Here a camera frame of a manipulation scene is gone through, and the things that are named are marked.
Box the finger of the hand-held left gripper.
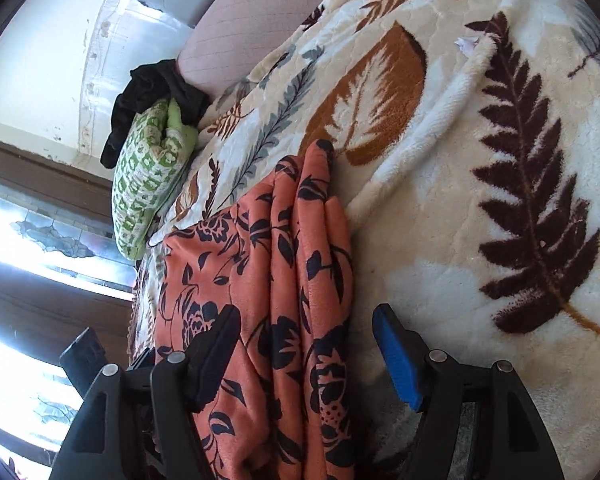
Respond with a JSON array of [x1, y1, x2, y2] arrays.
[[59, 327, 107, 397]]

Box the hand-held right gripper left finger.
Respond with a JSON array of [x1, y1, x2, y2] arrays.
[[50, 305, 242, 480]]

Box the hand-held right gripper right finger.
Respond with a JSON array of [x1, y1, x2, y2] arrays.
[[372, 304, 566, 480]]

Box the orange floral garment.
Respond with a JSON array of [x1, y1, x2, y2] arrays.
[[150, 140, 357, 480]]

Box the glass window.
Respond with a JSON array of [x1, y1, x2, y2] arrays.
[[0, 175, 141, 471]]

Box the green patterned pillow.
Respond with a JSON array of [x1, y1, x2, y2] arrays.
[[111, 97, 199, 262]]

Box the cream leaf-print blanket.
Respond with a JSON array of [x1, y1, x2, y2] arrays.
[[127, 0, 600, 480]]

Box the black cloth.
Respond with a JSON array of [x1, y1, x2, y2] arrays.
[[100, 59, 211, 170]]

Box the pink bed sheet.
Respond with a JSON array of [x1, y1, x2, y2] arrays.
[[177, 0, 376, 102]]

